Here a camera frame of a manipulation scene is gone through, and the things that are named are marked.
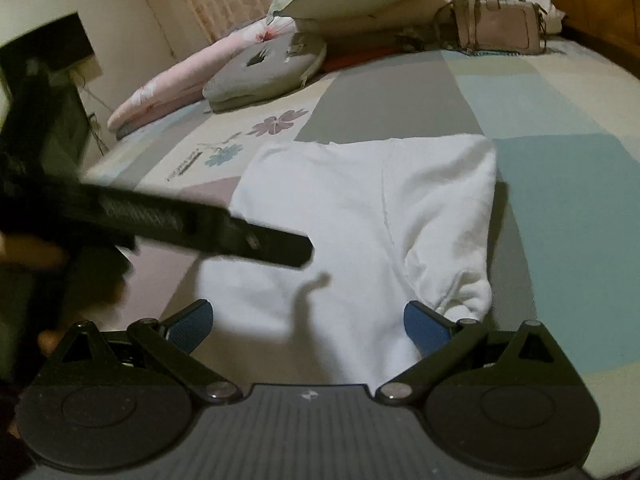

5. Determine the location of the patterned brown scarf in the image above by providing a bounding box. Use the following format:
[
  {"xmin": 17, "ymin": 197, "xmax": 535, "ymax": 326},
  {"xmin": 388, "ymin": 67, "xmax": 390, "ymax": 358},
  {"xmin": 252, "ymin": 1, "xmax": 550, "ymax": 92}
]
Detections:
[{"xmin": 392, "ymin": 27, "xmax": 443, "ymax": 53}]

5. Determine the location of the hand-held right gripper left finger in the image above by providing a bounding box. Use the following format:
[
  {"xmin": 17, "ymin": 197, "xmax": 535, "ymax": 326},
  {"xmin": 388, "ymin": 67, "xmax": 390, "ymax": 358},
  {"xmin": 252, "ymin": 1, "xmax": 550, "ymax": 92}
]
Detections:
[{"xmin": 47, "ymin": 299, "xmax": 241, "ymax": 405}]

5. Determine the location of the beige pillow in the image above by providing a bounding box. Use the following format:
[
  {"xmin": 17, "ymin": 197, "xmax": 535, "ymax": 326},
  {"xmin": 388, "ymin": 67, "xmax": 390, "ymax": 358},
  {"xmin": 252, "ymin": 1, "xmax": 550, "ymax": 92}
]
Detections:
[{"xmin": 295, "ymin": 0, "xmax": 461, "ymax": 36}]

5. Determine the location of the television power cable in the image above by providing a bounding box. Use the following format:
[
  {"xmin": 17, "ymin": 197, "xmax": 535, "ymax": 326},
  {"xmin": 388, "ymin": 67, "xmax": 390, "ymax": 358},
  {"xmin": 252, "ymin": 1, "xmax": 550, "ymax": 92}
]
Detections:
[{"xmin": 70, "ymin": 67, "xmax": 113, "ymax": 158}]

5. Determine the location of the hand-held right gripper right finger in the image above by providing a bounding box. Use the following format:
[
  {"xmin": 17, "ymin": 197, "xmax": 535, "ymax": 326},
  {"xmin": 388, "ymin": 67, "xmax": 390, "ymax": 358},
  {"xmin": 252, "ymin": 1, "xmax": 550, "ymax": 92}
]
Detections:
[{"xmin": 375, "ymin": 301, "xmax": 568, "ymax": 405}]

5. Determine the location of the red cloth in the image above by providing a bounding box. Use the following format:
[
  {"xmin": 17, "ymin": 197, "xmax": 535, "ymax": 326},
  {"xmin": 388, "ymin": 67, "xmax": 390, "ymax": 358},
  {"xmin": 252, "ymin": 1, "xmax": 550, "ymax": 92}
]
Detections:
[{"xmin": 320, "ymin": 45, "xmax": 401, "ymax": 73}]

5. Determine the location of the pink handbag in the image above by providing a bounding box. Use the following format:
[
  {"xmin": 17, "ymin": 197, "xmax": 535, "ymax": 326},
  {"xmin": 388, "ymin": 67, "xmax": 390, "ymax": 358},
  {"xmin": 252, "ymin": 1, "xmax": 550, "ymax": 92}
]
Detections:
[{"xmin": 432, "ymin": 0, "xmax": 548, "ymax": 57}]

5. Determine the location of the pink floral quilt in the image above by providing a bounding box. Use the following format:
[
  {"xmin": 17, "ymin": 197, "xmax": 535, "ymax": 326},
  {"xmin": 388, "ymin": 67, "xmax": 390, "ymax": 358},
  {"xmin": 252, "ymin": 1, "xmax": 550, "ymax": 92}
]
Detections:
[{"xmin": 107, "ymin": 15, "xmax": 301, "ymax": 136}]

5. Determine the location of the white printed long-sleeve shirt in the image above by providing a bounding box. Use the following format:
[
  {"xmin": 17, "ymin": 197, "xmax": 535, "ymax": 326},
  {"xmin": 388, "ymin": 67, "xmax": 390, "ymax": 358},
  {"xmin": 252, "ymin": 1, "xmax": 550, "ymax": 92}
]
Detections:
[{"xmin": 197, "ymin": 132, "xmax": 498, "ymax": 386}]

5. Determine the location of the black wall television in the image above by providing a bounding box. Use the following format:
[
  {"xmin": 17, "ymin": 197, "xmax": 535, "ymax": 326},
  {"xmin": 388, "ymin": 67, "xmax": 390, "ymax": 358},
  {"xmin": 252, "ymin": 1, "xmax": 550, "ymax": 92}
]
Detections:
[{"xmin": 0, "ymin": 12, "xmax": 97, "ymax": 91}]

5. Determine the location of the grey round cushion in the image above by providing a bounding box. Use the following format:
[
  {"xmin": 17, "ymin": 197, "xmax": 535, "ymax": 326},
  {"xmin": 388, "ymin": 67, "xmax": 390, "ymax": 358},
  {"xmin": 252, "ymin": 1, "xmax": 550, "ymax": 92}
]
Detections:
[{"xmin": 202, "ymin": 32, "xmax": 328, "ymax": 113}]

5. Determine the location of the wooden headboard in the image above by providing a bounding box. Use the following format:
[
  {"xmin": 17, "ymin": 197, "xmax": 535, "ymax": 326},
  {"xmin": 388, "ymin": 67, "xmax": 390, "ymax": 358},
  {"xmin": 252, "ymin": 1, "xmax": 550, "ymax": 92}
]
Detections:
[{"xmin": 495, "ymin": 0, "xmax": 640, "ymax": 81}]

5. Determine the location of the person's left hand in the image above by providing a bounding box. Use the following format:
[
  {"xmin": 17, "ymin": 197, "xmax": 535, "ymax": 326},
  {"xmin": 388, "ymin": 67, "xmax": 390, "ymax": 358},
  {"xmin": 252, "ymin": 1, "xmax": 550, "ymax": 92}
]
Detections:
[{"xmin": 0, "ymin": 236, "xmax": 70, "ymax": 271}]

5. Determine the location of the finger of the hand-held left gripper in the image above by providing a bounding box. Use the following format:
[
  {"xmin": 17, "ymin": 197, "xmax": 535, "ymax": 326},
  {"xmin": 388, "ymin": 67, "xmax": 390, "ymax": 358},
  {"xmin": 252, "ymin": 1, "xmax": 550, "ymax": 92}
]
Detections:
[{"xmin": 227, "ymin": 215, "xmax": 315, "ymax": 270}]

